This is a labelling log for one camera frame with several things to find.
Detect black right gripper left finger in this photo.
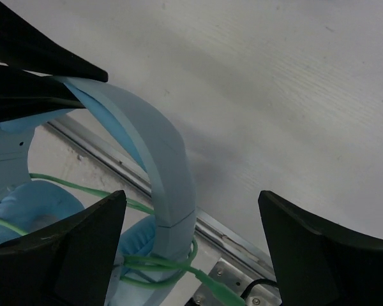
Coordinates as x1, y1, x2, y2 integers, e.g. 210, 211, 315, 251
0, 191, 126, 305

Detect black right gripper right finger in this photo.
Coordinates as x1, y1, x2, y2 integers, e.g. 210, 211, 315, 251
258, 191, 383, 305

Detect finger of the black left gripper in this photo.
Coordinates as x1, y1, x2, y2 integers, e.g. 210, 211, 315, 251
0, 65, 84, 122
0, 2, 109, 82

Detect light blue gaming headphones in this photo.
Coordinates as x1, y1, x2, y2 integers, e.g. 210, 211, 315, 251
0, 77, 196, 305

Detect green headphone cable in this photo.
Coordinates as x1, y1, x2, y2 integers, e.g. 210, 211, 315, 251
0, 172, 247, 306

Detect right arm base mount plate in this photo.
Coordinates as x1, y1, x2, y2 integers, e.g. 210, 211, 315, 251
186, 258, 283, 306

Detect aluminium table edge rail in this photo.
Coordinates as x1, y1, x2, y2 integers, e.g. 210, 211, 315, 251
48, 115, 275, 280

